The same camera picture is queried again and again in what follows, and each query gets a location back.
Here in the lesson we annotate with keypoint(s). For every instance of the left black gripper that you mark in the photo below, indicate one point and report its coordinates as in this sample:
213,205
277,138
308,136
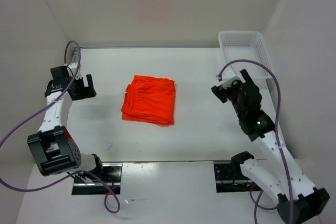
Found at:
86,92

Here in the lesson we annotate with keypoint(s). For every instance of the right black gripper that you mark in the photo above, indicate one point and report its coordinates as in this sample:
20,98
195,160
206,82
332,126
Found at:
221,94

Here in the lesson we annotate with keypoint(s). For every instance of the orange mesh shorts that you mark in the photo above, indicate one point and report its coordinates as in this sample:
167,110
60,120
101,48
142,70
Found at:
150,99

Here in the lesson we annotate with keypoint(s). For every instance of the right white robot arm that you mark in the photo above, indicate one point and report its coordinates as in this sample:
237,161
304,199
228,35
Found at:
296,197

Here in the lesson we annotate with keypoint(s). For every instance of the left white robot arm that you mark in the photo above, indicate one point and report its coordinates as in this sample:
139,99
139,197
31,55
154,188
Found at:
52,147

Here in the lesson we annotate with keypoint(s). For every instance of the white plastic basket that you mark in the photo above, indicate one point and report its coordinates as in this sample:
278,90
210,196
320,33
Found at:
248,45

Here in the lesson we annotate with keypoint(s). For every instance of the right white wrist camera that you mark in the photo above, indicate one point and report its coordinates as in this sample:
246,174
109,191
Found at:
227,78

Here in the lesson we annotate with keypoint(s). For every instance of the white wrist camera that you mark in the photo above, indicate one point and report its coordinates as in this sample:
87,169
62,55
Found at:
74,70
227,78

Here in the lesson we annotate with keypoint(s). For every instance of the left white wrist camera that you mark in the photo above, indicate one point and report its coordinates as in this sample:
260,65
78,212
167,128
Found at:
74,70

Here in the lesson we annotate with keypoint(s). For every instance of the aluminium table edge rail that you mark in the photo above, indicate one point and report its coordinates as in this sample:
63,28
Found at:
75,55

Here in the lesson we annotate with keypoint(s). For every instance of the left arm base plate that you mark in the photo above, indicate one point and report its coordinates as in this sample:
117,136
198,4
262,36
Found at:
85,184

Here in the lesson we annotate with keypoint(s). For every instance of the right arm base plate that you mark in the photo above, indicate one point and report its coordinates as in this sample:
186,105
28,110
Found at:
227,182

